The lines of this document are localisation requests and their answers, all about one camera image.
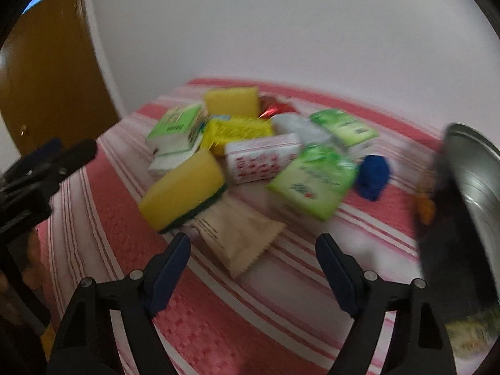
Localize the green white tissue pack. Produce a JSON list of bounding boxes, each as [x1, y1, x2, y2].
[[145, 102, 207, 155]]

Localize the yellow green sponge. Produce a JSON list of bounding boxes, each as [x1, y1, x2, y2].
[[139, 149, 226, 233]]

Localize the blue knitted ball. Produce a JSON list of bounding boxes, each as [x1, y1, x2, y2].
[[354, 155, 391, 202]]

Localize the beige snack packet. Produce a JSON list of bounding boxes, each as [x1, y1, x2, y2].
[[192, 194, 286, 278]]

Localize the round metal tin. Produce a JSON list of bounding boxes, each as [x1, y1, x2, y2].
[[413, 122, 500, 360]]

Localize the yellow snack packet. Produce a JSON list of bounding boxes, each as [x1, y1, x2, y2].
[[200, 117, 274, 157]]

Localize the white red tissue pack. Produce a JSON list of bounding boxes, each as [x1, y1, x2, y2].
[[225, 133, 303, 185]]

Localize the grey white tissue pack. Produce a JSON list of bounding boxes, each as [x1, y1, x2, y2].
[[270, 112, 334, 146]]

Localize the red snack packet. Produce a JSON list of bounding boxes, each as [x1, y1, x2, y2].
[[258, 96, 298, 119]]

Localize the white Vinda tissue pack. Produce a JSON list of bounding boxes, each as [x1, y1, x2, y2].
[[147, 136, 202, 176]]

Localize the person's left hand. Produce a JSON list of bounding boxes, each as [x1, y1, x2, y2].
[[1, 228, 45, 326]]

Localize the brown wooden door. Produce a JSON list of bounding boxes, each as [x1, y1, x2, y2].
[[1, 0, 119, 155]]

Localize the red white striped bedspread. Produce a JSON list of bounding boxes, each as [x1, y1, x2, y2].
[[38, 78, 440, 374]]

